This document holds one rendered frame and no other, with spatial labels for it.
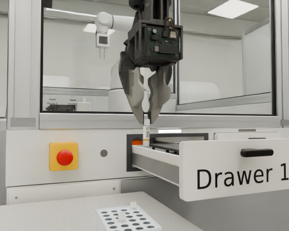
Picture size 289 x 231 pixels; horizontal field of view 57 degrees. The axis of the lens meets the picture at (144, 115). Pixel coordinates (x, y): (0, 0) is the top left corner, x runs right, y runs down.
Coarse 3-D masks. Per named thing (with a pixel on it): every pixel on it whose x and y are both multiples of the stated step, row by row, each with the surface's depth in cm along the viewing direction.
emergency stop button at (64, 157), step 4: (60, 152) 67; (64, 152) 67; (68, 152) 67; (56, 156) 67; (60, 156) 66; (64, 156) 67; (68, 156) 67; (72, 156) 68; (60, 160) 66; (64, 160) 67; (68, 160) 67; (60, 164) 67; (64, 164) 67; (68, 164) 67
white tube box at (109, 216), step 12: (96, 216) 50; (108, 216) 48; (132, 216) 48; (144, 216) 48; (96, 228) 50; (108, 228) 42; (120, 228) 42; (132, 228) 42; (144, 228) 42; (156, 228) 42
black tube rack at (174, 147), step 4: (152, 144) 79; (156, 144) 78; (160, 144) 78; (164, 144) 78; (168, 144) 79; (172, 144) 78; (176, 144) 78; (152, 148) 79; (164, 148) 69; (168, 148) 67; (172, 148) 65; (176, 148) 65; (168, 152) 71; (172, 152) 84; (176, 152) 82
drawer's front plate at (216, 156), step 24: (192, 144) 50; (216, 144) 52; (240, 144) 54; (264, 144) 56; (288, 144) 59; (192, 168) 50; (216, 168) 51; (240, 168) 54; (264, 168) 56; (288, 168) 58; (192, 192) 49; (216, 192) 51; (240, 192) 53
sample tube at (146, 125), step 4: (144, 120) 45; (148, 120) 45; (144, 124) 45; (148, 124) 45; (144, 128) 45; (148, 128) 45; (144, 132) 45; (148, 132) 45; (144, 136) 45; (148, 136) 45; (144, 140) 45; (148, 140) 45; (144, 144) 45; (148, 144) 45
